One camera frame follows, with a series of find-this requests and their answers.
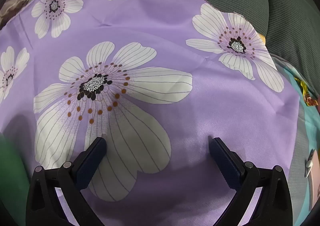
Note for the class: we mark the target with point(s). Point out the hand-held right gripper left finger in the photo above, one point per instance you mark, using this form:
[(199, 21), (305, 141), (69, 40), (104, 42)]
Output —
[(92, 161)]

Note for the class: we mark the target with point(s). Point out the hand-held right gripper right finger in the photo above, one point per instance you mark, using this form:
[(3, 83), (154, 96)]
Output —
[(225, 163)]

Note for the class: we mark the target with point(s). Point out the green plastic basin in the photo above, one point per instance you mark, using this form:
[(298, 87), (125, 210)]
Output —
[(10, 166)]

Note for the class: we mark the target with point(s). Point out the teal printed blanket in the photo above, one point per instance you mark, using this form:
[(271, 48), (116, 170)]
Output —
[(307, 125)]

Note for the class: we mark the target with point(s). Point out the purple floral cloth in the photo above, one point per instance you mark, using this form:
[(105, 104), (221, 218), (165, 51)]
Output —
[(160, 28)]

